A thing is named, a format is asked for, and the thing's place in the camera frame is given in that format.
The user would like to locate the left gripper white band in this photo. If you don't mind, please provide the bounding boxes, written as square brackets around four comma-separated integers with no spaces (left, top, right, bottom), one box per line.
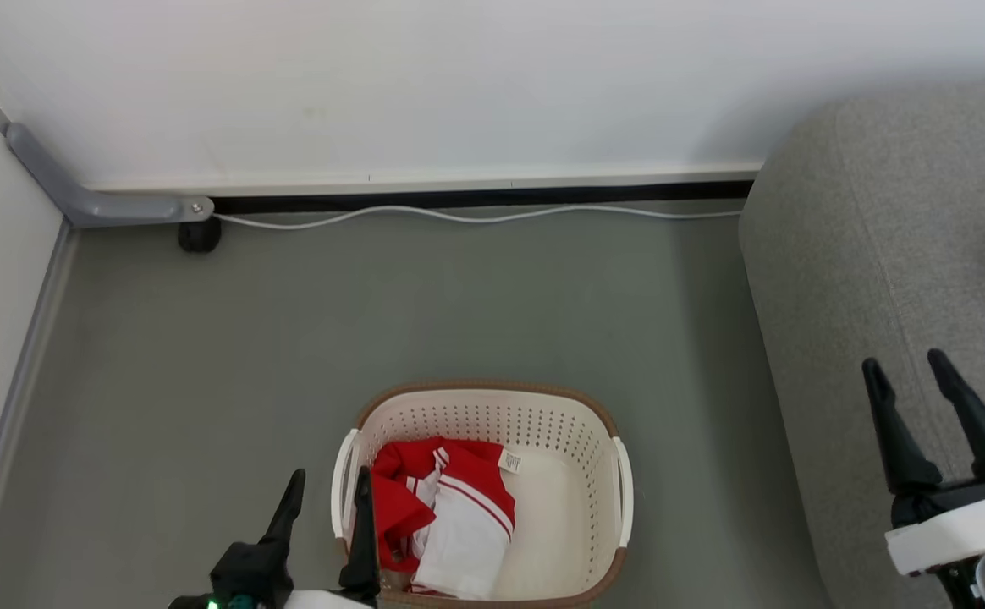
[168,464,381,609]

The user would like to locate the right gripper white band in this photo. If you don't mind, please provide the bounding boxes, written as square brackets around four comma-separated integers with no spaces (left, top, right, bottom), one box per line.
[861,348,985,578]

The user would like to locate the grey fabric sofa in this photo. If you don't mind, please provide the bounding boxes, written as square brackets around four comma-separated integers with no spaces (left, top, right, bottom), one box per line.
[737,80,985,609]

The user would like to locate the red and white striped garment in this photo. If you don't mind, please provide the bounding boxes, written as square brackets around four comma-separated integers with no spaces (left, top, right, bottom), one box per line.
[369,436,524,601]

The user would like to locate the beige perforated laundry basket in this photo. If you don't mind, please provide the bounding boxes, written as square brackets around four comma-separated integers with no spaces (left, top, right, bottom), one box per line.
[329,380,635,609]

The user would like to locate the black round foot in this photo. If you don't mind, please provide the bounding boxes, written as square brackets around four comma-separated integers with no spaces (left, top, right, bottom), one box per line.
[177,220,223,254]

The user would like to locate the grey floor edge strip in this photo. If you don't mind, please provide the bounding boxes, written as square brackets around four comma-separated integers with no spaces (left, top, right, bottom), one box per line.
[0,222,80,609]

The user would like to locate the white skirting board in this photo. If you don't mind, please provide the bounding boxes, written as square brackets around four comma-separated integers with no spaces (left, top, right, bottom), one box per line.
[85,162,766,198]

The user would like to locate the white cable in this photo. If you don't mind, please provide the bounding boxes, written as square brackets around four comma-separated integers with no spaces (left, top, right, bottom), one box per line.
[212,204,744,232]

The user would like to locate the grey metal partition bracket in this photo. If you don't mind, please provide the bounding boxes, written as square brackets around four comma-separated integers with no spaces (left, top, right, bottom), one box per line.
[5,123,217,228]

